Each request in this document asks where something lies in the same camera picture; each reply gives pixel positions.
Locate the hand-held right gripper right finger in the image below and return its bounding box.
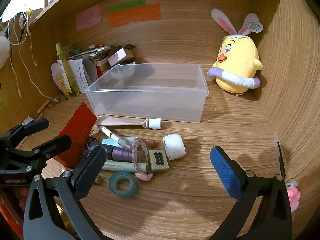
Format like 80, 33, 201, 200
207, 145, 293, 240

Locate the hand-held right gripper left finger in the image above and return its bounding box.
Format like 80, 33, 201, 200
23, 145, 110, 240

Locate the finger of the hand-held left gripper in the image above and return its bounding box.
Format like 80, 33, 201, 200
17, 134, 72, 159
0, 119, 50, 144

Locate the red envelope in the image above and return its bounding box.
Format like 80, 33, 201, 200
54, 102, 98, 169

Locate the blue gum pack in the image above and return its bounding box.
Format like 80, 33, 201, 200
80, 137, 98, 158

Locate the light green tube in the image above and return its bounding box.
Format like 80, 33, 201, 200
101, 160, 148, 173

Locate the purple bottle with black cap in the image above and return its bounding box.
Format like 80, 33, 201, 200
90, 142, 150, 163

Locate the teal tape roll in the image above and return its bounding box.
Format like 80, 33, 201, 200
109, 171, 138, 198

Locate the white pen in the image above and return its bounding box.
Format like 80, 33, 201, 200
99, 125, 130, 148

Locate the pink braided hair tie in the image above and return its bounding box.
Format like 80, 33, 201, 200
130, 137, 154, 180

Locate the white gauze roll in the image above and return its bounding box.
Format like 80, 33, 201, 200
163, 134, 187, 160

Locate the grey dotted mahjong tile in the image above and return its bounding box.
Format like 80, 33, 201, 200
147, 149, 169, 173

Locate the clear plastic storage box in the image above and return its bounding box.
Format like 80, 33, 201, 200
86, 64, 210, 123

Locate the silver metal tool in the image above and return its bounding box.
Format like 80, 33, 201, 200
21, 114, 44, 125

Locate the wooden stick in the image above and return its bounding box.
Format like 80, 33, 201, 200
37, 99, 50, 114

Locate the beige sunscreen tube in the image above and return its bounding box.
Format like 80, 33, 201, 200
55, 73, 70, 97

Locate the yellow-green spray bottle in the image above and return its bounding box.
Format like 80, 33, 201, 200
55, 42, 80, 98

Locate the white folded paper box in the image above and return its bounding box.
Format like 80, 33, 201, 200
51, 59, 97, 94

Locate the pink fluffy ornament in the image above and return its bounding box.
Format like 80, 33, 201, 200
285, 179, 302, 212

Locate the white fluffy item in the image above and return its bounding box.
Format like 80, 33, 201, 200
0, 34, 12, 69

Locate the red box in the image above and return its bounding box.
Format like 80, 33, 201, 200
96, 64, 108, 79

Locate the bowl of glass marbles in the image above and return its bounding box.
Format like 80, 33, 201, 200
110, 65, 137, 88

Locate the small white box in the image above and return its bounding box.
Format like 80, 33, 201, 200
107, 47, 134, 67

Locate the yellow chick plush toy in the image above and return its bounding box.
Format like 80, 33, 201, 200
207, 8, 267, 96

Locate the pink sticky note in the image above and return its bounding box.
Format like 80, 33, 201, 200
75, 4, 102, 31

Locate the orange sticky note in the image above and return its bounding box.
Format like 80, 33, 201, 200
107, 3, 162, 28

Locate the green sticky note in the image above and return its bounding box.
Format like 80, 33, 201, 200
109, 0, 147, 13

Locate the white cable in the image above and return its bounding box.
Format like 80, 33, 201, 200
5, 12, 60, 103

